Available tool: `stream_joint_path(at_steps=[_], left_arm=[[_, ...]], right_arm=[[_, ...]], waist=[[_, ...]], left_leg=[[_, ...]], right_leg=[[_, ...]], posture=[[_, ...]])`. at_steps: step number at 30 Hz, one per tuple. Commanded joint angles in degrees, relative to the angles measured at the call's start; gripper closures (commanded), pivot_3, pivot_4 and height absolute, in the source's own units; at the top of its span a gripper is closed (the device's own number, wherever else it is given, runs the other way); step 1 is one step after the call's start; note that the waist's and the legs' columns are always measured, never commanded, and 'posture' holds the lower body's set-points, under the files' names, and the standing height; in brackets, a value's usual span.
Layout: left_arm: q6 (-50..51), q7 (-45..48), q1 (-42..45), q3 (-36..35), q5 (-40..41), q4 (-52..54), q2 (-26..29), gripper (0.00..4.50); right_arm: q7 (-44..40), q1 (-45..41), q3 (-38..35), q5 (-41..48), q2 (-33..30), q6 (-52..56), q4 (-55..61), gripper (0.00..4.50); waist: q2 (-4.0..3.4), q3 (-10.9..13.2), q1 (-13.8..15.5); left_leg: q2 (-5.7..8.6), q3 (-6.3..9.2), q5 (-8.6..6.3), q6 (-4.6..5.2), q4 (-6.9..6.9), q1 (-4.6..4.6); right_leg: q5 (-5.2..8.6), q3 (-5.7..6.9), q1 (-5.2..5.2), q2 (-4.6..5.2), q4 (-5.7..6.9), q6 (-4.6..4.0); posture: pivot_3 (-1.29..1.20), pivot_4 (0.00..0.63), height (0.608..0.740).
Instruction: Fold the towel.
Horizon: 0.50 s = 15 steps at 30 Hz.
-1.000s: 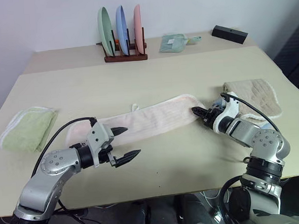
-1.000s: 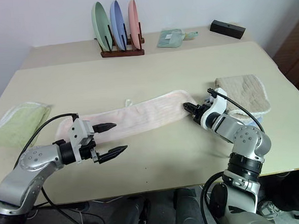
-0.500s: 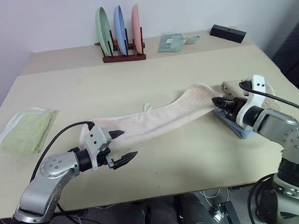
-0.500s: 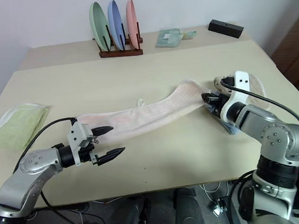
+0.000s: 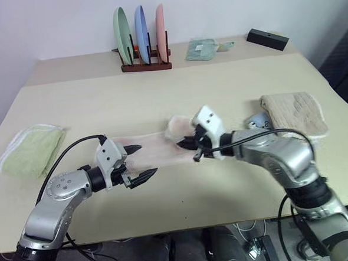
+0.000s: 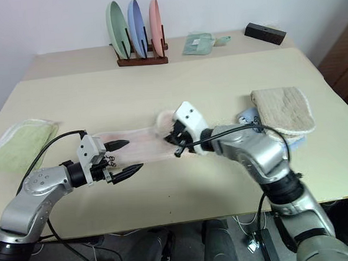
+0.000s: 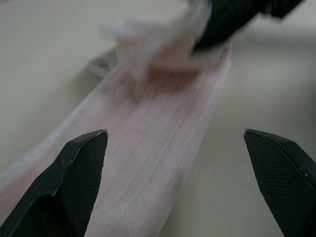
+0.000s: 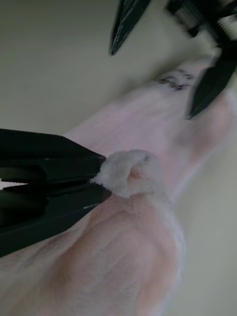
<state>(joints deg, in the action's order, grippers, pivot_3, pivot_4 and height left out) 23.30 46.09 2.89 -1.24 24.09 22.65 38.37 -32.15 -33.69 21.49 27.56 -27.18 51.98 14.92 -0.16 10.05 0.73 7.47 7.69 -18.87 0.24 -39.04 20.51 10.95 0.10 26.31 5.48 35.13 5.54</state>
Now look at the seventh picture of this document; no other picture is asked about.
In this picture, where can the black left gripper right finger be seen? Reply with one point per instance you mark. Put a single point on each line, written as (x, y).
(284, 177)

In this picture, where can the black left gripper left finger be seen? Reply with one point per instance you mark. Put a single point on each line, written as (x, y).
(61, 187)

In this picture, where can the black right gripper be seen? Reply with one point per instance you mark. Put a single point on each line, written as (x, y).
(281, 7)

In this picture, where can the pale pink striped towel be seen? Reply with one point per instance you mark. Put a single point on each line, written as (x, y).
(148, 138)

